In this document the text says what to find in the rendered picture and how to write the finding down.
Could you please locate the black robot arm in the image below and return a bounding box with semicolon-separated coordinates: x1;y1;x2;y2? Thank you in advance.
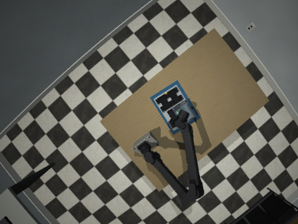
137;109;204;205

